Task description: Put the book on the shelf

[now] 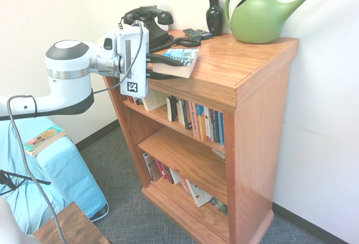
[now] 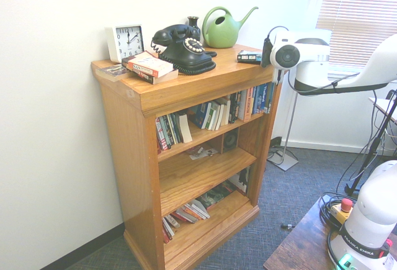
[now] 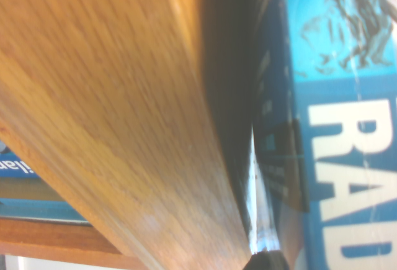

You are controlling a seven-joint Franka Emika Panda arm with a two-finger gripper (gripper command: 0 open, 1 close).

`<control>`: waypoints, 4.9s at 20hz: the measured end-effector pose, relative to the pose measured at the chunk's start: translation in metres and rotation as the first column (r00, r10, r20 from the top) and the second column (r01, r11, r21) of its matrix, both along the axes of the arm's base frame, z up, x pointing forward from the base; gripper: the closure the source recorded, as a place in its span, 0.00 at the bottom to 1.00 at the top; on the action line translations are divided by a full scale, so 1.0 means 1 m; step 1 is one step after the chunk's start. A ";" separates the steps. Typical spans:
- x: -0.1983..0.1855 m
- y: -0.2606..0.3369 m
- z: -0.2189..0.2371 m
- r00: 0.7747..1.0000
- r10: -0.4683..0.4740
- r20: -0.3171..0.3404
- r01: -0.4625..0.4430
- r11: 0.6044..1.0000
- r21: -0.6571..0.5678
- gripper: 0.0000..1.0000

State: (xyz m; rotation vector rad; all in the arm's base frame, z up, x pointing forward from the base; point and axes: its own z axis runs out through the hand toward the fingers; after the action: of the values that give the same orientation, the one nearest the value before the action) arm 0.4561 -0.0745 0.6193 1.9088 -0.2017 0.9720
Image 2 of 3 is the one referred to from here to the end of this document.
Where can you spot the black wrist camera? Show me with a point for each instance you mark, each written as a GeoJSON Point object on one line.
{"type": "Point", "coordinates": [266, 52]}

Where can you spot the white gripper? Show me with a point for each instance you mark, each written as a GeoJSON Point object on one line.
{"type": "Point", "coordinates": [285, 38]}

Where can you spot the yellow emergency stop box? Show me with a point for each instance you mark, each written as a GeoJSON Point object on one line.
{"type": "Point", "coordinates": [338, 214]}

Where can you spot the black white cover book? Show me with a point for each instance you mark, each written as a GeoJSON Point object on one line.
{"type": "Point", "coordinates": [242, 180]}

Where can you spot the dark green cover book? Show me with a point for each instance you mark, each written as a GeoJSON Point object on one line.
{"type": "Point", "coordinates": [217, 197]}

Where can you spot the dark cover paperback book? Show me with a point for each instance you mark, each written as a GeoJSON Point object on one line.
{"type": "Point", "coordinates": [161, 79]}

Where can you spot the grey cover leaning book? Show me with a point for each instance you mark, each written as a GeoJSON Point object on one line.
{"type": "Point", "coordinates": [167, 229]}

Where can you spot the black ceramic vase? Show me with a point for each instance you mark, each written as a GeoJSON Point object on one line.
{"type": "Point", "coordinates": [193, 23]}

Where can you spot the white board panel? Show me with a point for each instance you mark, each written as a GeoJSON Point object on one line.
{"type": "Point", "coordinates": [387, 108]}

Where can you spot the silver floor stand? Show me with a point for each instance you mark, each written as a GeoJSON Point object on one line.
{"type": "Point", "coordinates": [285, 161]}

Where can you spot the white square alarm clock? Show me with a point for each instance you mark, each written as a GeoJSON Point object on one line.
{"type": "Point", "coordinates": [124, 43]}

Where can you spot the blue cover leaning book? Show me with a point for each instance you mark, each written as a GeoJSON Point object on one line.
{"type": "Point", "coordinates": [200, 115]}

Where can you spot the black rotary telephone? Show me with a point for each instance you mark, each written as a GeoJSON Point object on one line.
{"type": "Point", "coordinates": [189, 59]}

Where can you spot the red white paperback book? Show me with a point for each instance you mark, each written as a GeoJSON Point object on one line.
{"type": "Point", "coordinates": [145, 65]}

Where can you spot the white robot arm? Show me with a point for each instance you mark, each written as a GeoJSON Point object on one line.
{"type": "Point", "coordinates": [372, 208]}

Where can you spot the white window blinds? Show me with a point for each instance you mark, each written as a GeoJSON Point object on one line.
{"type": "Point", "coordinates": [363, 9]}

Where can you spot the black telephone handset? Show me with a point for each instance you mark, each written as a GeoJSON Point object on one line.
{"type": "Point", "coordinates": [164, 35]}

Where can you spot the blue paperback book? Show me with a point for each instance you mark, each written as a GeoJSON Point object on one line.
{"type": "Point", "coordinates": [248, 57]}

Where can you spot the white green cover book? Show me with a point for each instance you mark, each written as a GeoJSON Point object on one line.
{"type": "Point", "coordinates": [212, 116]}

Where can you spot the yellow blue spined book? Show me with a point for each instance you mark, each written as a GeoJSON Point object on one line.
{"type": "Point", "coordinates": [254, 100]}

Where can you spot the small dark speaker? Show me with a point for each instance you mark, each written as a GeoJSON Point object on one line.
{"type": "Point", "coordinates": [231, 139]}

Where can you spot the red spined small book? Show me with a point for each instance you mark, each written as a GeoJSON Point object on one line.
{"type": "Point", "coordinates": [186, 214]}

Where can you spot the dark red spined book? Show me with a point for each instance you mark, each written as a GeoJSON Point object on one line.
{"type": "Point", "coordinates": [160, 133]}

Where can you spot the brown wooden table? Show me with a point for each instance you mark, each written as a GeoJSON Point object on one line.
{"type": "Point", "coordinates": [297, 251]}

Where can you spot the black camera tripod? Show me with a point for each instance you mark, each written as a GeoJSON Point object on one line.
{"type": "Point", "coordinates": [378, 146]}

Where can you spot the orange spined book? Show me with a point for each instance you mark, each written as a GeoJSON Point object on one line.
{"type": "Point", "coordinates": [246, 105]}

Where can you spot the black spined book white text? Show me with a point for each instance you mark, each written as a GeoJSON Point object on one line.
{"type": "Point", "coordinates": [234, 108]}

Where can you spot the blue spined travel guide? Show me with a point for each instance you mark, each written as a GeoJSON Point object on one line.
{"type": "Point", "coordinates": [271, 96]}
{"type": "Point", "coordinates": [263, 97]}

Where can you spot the loose printed paper card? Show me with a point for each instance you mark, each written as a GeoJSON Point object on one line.
{"type": "Point", "coordinates": [201, 153]}

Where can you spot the wooden bookshelf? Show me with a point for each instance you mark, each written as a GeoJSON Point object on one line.
{"type": "Point", "coordinates": [130, 158]}

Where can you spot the brown cover thin book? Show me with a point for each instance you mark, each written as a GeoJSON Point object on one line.
{"type": "Point", "coordinates": [111, 70]}

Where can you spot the green plastic watering can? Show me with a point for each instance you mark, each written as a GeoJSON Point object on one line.
{"type": "Point", "coordinates": [220, 34]}

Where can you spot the large white cover book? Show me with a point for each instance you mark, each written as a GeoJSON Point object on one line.
{"type": "Point", "coordinates": [185, 128]}

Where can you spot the small black plug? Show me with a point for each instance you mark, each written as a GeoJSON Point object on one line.
{"type": "Point", "coordinates": [288, 225]}

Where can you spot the dark green spined book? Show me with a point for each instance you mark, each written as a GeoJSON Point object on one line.
{"type": "Point", "coordinates": [173, 128]}

